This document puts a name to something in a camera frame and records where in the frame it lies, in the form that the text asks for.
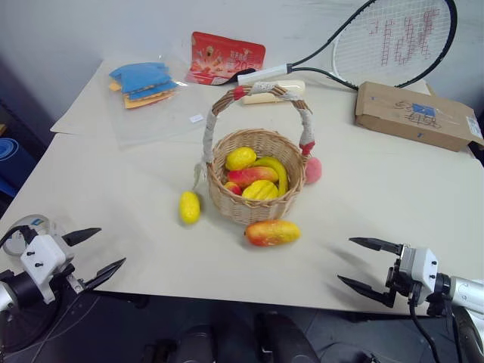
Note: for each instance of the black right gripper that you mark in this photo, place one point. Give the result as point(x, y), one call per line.
point(393, 278)

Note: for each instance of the yellow toy lemon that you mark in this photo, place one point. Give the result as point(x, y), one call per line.
point(240, 158)
point(189, 207)

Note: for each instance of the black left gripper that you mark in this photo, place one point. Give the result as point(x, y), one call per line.
point(62, 278)

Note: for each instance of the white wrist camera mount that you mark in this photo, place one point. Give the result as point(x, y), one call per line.
point(423, 266)
point(39, 257)

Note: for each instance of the clear tape roll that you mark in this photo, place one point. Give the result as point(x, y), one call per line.
point(45, 224)

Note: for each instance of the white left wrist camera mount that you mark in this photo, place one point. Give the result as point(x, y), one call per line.
point(39, 257)

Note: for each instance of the small red yellow toy peach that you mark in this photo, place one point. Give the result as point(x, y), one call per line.
point(232, 188)

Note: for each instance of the blue rolled mat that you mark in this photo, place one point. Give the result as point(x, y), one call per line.
point(13, 162)

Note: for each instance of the red yellow toy mango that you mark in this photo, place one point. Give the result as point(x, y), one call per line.
point(272, 233)
point(251, 175)

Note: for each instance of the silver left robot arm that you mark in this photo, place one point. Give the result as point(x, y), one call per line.
point(19, 289)

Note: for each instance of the brown cardboard box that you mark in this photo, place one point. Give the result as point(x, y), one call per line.
point(412, 113)

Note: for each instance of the yellow toy starfruit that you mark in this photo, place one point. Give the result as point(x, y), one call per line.
point(260, 190)

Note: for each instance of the clear plastic bag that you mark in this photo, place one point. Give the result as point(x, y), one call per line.
point(151, 121)

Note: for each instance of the red snack bag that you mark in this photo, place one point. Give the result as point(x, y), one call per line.
point(227, 56)

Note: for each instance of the yellow toy banana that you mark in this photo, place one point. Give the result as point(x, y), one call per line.
point(279, 170)

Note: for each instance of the dark rounded shape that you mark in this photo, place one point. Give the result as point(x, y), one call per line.
point(200, 346)

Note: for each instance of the black white tennis racket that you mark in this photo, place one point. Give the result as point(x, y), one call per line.
point(261, 74)

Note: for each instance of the pink toy peach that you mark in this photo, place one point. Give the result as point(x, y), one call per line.
point(314, 171)

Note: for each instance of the cream rectangular block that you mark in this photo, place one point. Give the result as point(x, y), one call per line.
point(291, 87)

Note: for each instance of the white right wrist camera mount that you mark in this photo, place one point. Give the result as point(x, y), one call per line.
point(423, 266)

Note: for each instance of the blue and yellow sponge cloths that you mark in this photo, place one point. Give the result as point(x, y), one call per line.
point(145, 77)

